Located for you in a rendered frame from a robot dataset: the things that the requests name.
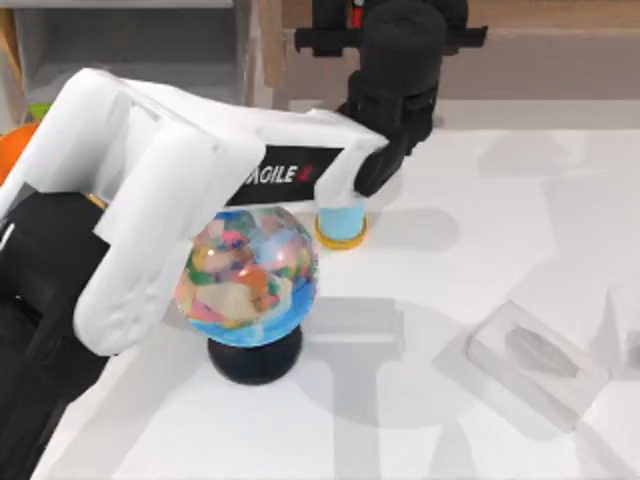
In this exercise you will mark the translucent white rectangular tray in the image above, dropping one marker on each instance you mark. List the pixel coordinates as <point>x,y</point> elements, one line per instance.
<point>535,365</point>

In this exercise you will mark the yellow round coaster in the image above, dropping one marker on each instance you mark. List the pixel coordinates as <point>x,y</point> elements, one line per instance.
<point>340,242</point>

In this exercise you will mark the wooden cupboard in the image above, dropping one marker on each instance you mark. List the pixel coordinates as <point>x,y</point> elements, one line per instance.
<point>550,60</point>

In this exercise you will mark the grey cabinet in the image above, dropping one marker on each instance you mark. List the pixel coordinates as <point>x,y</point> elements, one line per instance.
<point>135,40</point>

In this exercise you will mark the multicoloured globe on black stand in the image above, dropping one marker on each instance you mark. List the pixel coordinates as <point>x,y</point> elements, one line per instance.
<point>250,275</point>

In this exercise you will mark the small green object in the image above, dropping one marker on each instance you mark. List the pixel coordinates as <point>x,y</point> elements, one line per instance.
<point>39,111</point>

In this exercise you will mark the wooden side panel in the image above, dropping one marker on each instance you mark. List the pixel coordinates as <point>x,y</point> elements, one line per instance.
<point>10,60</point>

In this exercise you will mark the light blue cup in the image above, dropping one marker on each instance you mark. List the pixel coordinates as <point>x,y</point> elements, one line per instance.
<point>341,220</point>

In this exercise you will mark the orange ball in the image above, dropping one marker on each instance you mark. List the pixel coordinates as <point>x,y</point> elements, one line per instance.
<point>17,150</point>

